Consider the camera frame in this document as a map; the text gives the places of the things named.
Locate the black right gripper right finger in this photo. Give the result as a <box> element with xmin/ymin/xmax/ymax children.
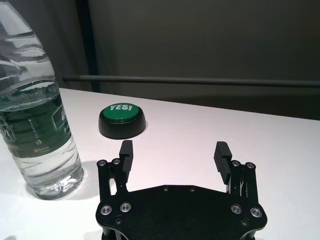
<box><xmin>213</xmin><ymin>141</ymin><xmax>262</xmax><ymax>218</ymax></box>

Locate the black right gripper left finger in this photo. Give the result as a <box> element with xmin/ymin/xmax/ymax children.
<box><xmin>96</xmin><ymin>140</ymin><xmax>135</xmax><ymax>216</ymax></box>

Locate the clear water bottle green label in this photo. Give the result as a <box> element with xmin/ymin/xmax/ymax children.
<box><xmin>0</xmin><ymin>0</ymin><xmax>85</xmax><ymax>201</ymax></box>

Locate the green YES button black base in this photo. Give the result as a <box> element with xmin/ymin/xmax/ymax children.
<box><xmin>97</xmin><ymin>102</ymin><xmax>148</xmax><ymax>140</ymax></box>

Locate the thin grey horizontal rail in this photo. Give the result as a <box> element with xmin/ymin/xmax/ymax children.
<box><xmin>62</xmin><ymin>74</ymin><xmax>320</xmax><ymax>88</ymax></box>

